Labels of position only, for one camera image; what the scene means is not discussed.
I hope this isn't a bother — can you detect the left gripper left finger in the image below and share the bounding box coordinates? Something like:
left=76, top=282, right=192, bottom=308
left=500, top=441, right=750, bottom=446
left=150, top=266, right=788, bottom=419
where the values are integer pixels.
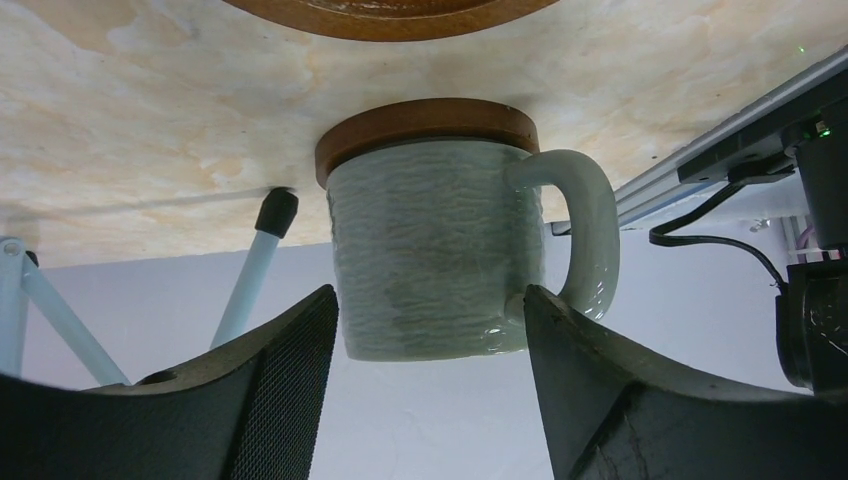
left=1, top=285, right=339, bottom=479

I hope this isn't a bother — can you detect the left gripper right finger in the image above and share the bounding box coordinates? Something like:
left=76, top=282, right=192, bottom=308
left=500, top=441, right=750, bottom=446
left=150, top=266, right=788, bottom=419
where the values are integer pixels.
left=524, top=285, right=847, bottom=479

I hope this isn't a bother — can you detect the aluminium frame rail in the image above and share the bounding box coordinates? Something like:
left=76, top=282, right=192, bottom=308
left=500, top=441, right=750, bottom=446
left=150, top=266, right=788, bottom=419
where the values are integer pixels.
left=549, top=44, right=848, bottom=237

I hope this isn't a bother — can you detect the brown wooden coaster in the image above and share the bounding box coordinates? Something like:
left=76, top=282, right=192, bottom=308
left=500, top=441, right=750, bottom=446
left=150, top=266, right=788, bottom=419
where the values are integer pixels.
left=228, top=0, right=556, bottom=42
left=314, top=98, right=540, bottom=188

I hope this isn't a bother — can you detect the grey blue mug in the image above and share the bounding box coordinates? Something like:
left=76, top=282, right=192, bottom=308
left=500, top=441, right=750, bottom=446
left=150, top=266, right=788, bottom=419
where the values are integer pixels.
left=326, top=139, right=620, bottom=362

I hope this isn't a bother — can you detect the light blue tripod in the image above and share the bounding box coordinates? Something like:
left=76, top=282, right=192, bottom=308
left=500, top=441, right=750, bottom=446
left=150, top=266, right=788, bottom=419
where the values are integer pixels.
left=1, top=187, right=299, bottom=386

